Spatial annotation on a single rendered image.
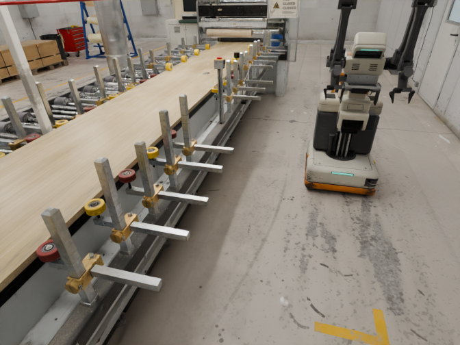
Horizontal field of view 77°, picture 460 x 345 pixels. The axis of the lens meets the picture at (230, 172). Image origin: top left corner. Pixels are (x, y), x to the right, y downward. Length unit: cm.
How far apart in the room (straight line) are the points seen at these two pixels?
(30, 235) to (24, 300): 23
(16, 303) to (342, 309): 166
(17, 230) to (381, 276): 208
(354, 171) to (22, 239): 242
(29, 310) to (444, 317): 213
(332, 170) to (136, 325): 197
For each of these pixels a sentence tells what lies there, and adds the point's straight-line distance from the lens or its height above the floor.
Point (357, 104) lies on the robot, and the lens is 259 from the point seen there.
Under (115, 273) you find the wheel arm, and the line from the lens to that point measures 112.
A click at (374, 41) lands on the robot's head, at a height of 134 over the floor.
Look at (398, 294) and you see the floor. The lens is 227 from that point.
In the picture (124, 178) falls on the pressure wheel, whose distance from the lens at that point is 148.
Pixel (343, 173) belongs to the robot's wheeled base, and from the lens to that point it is 277.
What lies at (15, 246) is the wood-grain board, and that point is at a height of 90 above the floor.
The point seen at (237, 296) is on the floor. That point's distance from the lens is 201.
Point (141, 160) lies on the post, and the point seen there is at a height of 103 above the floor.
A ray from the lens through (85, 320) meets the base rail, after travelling 123.
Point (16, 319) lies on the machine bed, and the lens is 134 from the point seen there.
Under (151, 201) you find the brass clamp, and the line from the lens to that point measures 143.
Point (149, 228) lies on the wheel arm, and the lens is 126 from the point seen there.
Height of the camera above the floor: 166
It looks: 32 degrees down
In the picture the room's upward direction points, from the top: 1 degrees counter-clockwise
